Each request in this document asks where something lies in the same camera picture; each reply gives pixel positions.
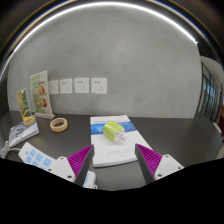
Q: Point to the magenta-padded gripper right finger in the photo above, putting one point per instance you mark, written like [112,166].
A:
[163,165]

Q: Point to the beige tape roll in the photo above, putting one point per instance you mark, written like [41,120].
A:
[52,126]

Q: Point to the white power strip blue sockets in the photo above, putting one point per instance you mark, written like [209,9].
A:
[35,156]

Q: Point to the small yellow green card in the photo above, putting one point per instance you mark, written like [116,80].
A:
[23,103]

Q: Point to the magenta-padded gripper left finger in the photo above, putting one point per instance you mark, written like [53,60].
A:
[65,166]

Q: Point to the glass partition with dark frames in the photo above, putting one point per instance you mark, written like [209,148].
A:
[210,96]

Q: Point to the large food picture sign stand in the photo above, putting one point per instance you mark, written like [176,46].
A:
[41,93]

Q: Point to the white wall socket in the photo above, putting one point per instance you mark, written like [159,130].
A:
[53,87]
[66,86]
[81,85]
[99,86]

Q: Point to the white ceiling light strip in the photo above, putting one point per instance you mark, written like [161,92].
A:
[100,4]

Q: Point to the green and white charger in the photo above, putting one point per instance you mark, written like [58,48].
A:
[112,130]

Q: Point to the white and blue booklet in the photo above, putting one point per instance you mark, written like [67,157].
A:
[113,153]

